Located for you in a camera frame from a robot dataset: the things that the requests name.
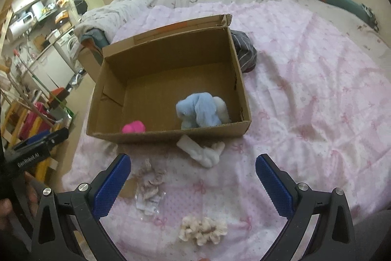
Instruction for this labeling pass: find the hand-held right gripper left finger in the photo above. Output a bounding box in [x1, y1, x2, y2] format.
[31, 153, 132, 261]

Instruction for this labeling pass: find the brown cardboard tag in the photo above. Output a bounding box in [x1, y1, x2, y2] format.
[119, 178, 139, 199]

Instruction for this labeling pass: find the white washing machine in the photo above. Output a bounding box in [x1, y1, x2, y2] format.
[54, 31, 80, 66]

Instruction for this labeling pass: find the white water heater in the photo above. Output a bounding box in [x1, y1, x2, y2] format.
[7, 17, 35, 42]

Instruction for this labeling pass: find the pink plastic bin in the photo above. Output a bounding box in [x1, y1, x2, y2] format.
[19, 102, 53, 140]

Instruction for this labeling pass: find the white sock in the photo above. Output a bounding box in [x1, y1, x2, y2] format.
[176, 135, 226, 169]

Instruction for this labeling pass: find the pink soft ball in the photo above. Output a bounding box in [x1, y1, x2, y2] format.
[122, 121, 146, 134]

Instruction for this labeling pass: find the white low cabinet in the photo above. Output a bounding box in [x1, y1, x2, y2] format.
[28, 46, 76, 91]

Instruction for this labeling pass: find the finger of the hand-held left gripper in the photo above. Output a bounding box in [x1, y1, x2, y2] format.
[14, 128, 69, 154]

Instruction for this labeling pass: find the small brown cardboard box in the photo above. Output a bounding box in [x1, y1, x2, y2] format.
[76, 46, 104, 83]

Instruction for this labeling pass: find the wooden rack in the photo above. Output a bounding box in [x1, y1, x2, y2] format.
[0, 57, 63, 158]

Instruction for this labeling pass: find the white fluffy cloth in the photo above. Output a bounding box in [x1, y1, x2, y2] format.
[212, 96, 232, 124]

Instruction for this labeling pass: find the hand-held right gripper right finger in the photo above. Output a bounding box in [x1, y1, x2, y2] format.
[255, 153, 356, 261]

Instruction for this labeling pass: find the person's left hand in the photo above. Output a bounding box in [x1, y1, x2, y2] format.
[0, 172, 41, 220]

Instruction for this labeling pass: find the black hanging bag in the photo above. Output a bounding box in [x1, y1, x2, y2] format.
[74, 0, 89, 16]

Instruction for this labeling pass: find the cream scrunchie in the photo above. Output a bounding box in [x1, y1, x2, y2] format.
[179, 216, 228, 247]

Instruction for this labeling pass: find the pink printed blanket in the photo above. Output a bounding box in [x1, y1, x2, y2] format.
[63, 0, 391, 261]

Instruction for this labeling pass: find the grey striped cloth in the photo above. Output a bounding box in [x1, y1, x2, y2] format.
[230, 29, 258, 73]

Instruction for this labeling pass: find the grey green folded cloth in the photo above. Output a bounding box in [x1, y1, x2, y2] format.
[80, 28, 111, 51]

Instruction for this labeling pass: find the white floral duvet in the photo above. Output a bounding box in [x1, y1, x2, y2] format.
[74, 0, 307, 37]

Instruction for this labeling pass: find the light blue plush cloth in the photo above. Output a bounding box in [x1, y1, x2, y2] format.
[175, 93, 223, 129]

